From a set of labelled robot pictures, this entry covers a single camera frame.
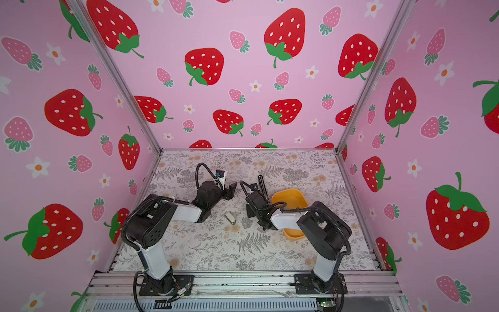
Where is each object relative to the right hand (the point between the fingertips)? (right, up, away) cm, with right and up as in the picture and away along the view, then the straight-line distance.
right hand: (250, 202), depth 94 cm
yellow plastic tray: (+22, +1, +4) cm, 23 cm away
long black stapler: (+6, +6, +7) cm, 11 cm away
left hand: (-9, +11, +1) cm, 14 cm away
